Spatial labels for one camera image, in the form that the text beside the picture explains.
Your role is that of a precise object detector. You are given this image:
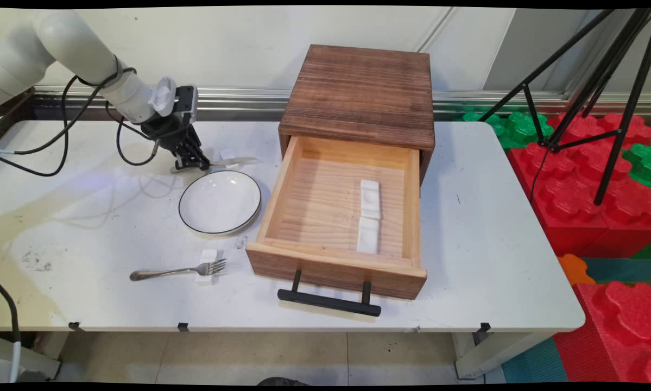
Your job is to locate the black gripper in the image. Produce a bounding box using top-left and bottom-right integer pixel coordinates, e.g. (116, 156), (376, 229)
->
(141, 113), (212, 171)

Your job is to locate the silver table knife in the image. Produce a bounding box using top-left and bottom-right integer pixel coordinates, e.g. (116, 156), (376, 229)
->
(170, 157), (257, 173)

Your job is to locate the white plate with black rim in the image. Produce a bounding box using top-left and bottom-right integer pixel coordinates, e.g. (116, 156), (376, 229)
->
(178, 170), (262, 238)

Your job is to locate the silver fork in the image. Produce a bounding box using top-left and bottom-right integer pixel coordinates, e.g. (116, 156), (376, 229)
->
(129, 259), (227, 282)

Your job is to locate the light wood drawer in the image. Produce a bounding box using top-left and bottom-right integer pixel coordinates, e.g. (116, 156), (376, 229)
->
(245, 136), (428, 300)

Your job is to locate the dark wood cabinet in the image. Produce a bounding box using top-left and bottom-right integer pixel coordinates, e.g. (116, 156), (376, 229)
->
(278, 45), (435, 185)

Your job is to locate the white table leg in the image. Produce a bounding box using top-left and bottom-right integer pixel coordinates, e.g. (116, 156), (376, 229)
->
(0, 332), (62, 382)
(453, 331), (544, 380)

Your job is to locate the green foam block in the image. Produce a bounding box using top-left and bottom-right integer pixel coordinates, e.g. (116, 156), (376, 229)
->
(621, 142), (651, 191)
(461, 111), (555, 150)

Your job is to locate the large red foam block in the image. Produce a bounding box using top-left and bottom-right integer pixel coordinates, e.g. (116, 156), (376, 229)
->
(507, 142), (651, 258)

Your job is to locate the orange foam piece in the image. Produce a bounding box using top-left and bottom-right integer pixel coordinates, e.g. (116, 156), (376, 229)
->
(557, 254), (597, 286)

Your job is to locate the teal floor mat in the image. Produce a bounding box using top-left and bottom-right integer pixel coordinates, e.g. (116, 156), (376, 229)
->
(502, 337), (568, 383)

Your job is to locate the black tripod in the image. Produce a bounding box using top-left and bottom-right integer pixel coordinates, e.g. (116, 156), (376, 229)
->
(477, 8), (651, 206)

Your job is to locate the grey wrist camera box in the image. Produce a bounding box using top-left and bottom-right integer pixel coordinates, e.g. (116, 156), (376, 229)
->
(173, 85), (198, 123)

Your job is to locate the white ribbed wrist mount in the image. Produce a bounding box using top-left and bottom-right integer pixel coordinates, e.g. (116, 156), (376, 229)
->
(148, 77), (178, 117)

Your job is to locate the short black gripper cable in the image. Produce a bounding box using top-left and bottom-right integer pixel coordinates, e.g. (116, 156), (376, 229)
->
(105, 100), (163, 167)

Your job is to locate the silver wall rail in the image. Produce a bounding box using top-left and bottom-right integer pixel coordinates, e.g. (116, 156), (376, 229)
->
(32, 86), (651, 121)

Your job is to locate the thin black cable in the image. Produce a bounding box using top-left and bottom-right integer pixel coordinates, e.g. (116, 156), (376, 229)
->
(0, 76), (81, 178)

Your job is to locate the black cable with white sleeve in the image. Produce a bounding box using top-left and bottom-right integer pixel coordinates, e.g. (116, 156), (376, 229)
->
(0, 67), (137, 156)

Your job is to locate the black drawer handle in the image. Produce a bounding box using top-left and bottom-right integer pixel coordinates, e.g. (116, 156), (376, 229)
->
(277, 270), (382, 317)

